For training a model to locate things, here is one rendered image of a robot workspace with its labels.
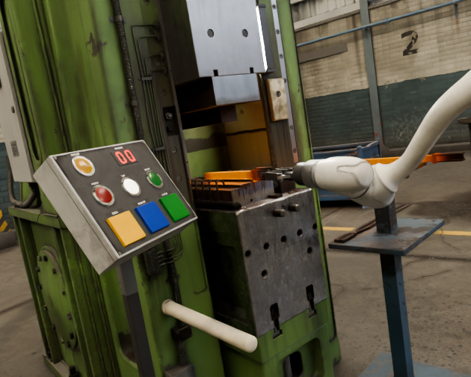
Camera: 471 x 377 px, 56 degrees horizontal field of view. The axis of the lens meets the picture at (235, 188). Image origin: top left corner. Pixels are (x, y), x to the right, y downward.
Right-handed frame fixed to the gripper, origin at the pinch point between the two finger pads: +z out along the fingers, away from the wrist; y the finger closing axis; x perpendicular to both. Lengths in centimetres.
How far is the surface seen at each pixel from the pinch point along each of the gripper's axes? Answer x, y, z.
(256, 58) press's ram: 40.0, 8.6, 6.1
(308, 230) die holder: -25.4, 16.4, -1.3
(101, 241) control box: -1, -69, -21
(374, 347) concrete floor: -102, 66, 11
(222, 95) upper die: 28.6, -9.1, 5.9
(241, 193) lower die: -5.6, -7.7, 5.1
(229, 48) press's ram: 43.6, -3.0, 6.2
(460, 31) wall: 105, 724, 247
